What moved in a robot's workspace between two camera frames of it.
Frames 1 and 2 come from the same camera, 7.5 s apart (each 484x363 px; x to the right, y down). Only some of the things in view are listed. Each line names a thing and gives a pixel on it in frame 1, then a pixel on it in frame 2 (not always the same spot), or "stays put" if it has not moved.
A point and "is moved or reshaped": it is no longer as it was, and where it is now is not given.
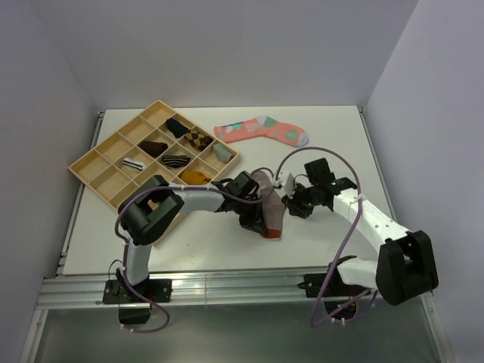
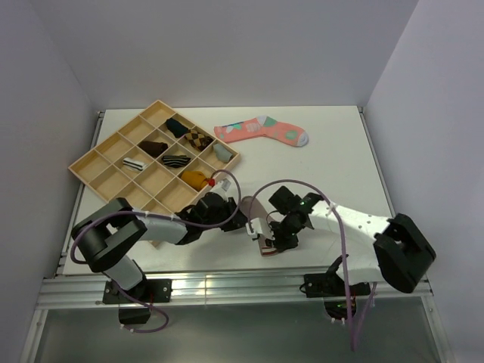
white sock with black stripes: x=134 y=163 stays put
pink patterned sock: x=262 y=125 stays put
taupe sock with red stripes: x=273 y=203 is moved or reshaped
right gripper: x=294 y=207 to x=280 y=243
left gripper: x=255 y=222 to x=239 y=221
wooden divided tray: x=157 y=142 stays put
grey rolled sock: x=221 y=153 stays put
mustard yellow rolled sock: x=194 y=178 stays put
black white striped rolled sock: x=175 y=161 stays put
